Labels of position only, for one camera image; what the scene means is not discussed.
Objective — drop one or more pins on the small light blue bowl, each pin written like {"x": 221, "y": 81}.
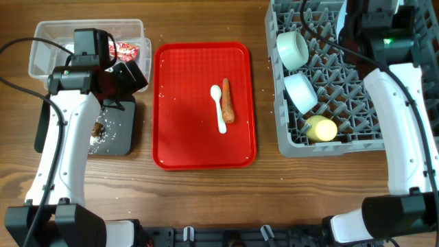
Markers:
{"x": 301, "y": 92}

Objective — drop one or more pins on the grey dishwasher rack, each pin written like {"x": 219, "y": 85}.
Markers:
{"x": 341, "y": 94}

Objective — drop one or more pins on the red plastic tray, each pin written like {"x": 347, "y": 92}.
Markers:
{"x": 185, "y": 134}

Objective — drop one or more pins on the white rice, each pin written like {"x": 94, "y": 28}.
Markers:
{"x": 108, "y": 118}

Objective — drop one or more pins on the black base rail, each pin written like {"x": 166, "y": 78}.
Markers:
{"x": 296, "y": 236}

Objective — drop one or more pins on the orange carrot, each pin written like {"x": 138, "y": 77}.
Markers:
{"x": 228, "y": 113}

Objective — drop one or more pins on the yellow plastic cup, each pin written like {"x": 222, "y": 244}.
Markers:
{"x": 321, "y": 129}

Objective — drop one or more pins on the black waste tray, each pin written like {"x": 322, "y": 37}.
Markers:
{"x": 120, "y": 130}

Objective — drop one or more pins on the green bowl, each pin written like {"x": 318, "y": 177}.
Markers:
{"x": 292, "y": 49}

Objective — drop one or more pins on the red snack wrapper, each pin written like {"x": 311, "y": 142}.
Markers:
{"x": 123, "y": 51}

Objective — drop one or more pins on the large light blue plate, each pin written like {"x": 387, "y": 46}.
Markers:
{"x": 340, "y": 21}

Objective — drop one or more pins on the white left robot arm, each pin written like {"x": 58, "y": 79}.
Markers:
{"x": 54, "y": 213}

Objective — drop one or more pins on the white plastic spoon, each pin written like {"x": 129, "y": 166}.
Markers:
{"x": 216, "y": 94}

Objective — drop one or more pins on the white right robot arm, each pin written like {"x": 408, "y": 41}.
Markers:
{"x": 380, "y": 39}

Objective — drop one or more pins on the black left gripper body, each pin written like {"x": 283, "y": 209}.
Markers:
{"x": 124, "y": 83}

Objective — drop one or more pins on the clear plastic bin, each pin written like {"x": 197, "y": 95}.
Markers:
{"x": 44, "y": 57}

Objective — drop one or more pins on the brown food scrap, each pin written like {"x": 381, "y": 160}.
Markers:
{"x": 97, "y": 130}

